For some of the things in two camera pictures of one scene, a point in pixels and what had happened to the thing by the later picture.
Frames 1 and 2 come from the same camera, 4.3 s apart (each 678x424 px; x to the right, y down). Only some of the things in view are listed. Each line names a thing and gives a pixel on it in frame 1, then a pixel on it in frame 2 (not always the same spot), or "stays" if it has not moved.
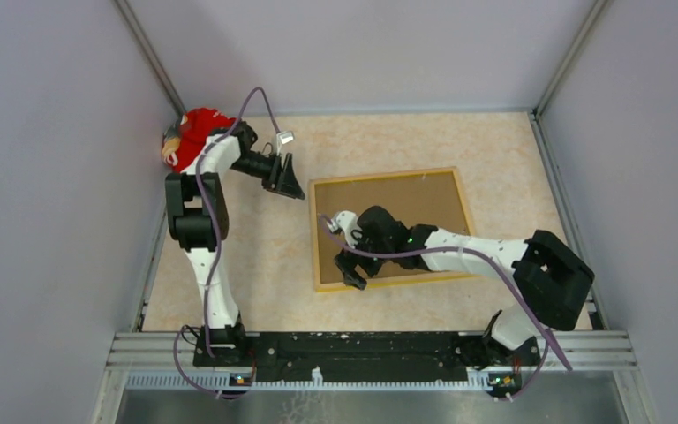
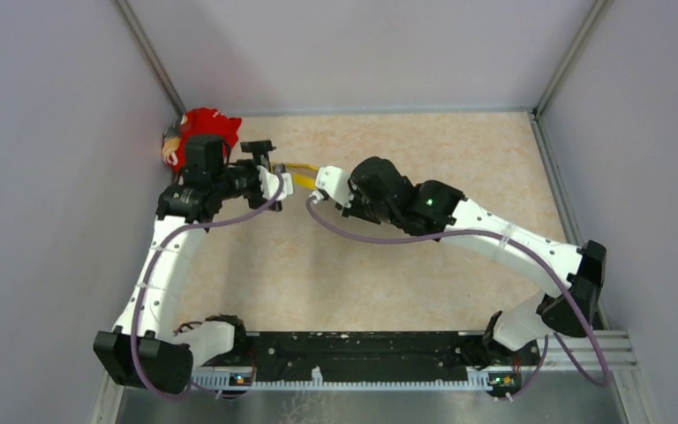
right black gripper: x=348 y=261 → x=353 y=210
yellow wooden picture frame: x=418 y=277 → x=304 y=175
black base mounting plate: x=493 y=359 stays
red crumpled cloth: x=197 y=126 stays
